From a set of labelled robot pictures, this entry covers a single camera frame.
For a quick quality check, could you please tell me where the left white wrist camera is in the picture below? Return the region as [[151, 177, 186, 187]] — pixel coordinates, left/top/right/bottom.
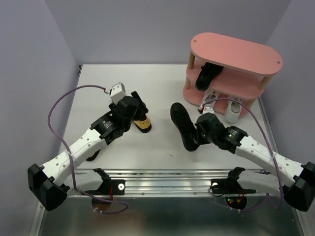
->
[[110, 82, 126, 105]]

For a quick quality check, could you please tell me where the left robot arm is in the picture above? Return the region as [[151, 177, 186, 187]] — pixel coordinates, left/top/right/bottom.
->
[[27, 91, 148, 211]]

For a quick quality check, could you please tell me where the white sneaker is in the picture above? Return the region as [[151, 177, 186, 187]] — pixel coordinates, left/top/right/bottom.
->
[[224, 97, 243, 123], [199, 89, 221, 109]]

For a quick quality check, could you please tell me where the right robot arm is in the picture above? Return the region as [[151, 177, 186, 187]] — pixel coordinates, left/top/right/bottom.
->
[[196, 113, 315, 212]]

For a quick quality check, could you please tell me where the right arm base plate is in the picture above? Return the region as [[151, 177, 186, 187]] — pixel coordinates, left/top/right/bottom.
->
[[211, 178, 256, 195]]

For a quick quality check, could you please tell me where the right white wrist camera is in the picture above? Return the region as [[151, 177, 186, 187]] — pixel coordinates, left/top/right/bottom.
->
[[198, 104, 215, 115]]

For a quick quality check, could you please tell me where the black sneaker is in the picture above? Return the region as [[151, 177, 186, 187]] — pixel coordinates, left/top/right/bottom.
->
[[195, 62, 223, 91], [170, 102, 199, 151]]

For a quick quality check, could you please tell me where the pink three-tier shoe shelf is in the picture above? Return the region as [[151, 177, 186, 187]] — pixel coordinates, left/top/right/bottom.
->
[[183, 32, 283, 114]]

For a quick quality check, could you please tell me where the aluminium mounting rail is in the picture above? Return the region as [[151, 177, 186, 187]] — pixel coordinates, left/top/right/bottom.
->
[[66, 168, 274, 197]]

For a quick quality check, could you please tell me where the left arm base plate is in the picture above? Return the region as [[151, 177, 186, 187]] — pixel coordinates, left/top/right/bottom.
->
[[98, 179, 126, 196]]

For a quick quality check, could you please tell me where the gold shoe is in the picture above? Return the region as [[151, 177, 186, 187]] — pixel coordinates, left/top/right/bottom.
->
[[86, 150, 100, 162], [133, 115, 152, 133]]

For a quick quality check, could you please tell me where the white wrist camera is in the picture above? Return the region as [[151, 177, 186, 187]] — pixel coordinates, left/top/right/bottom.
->
[[110, 82, 126, 105], [198, 104, 215, 115]]

